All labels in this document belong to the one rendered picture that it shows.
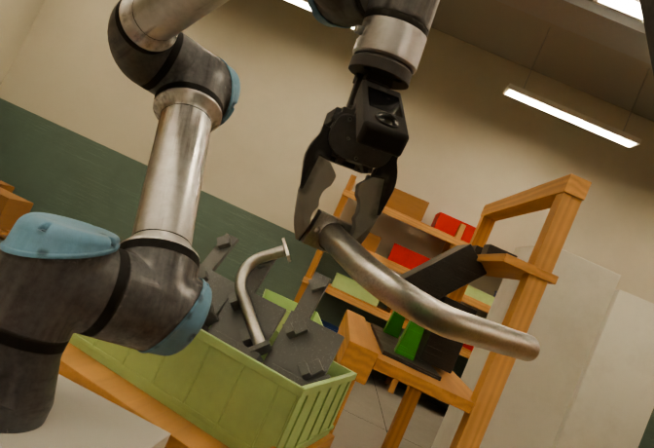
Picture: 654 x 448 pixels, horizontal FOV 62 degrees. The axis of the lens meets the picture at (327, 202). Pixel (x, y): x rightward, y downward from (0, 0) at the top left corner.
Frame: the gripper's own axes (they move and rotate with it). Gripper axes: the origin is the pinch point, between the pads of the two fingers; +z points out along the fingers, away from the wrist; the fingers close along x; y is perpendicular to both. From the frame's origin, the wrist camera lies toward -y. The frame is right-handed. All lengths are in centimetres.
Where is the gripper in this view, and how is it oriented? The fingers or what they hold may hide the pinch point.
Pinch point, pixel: (327, 238)
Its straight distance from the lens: 59.3
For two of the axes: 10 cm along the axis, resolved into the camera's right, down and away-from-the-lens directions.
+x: -9.3, -3.2, -1.8
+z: -3.3, 9.5, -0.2
